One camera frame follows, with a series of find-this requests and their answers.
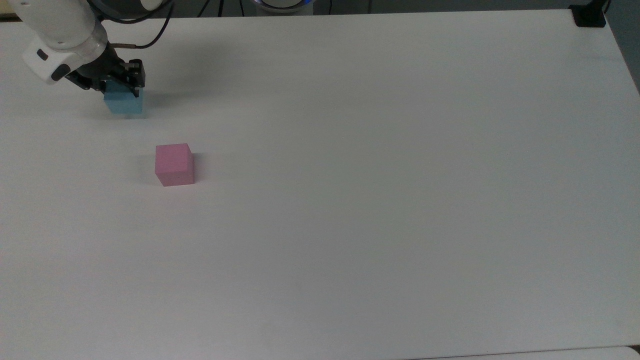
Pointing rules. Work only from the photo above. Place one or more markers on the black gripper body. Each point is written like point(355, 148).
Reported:
point(112, 70)

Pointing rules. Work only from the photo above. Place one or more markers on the pink cube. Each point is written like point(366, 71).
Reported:
point(174, 164)

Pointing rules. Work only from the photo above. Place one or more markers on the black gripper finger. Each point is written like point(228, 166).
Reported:
point(138, 86)
point(101, 87)

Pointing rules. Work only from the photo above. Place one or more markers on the blue cube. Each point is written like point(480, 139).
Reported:
point(124, 102)

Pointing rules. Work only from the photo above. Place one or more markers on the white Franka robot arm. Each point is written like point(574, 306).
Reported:
point(60, 30)

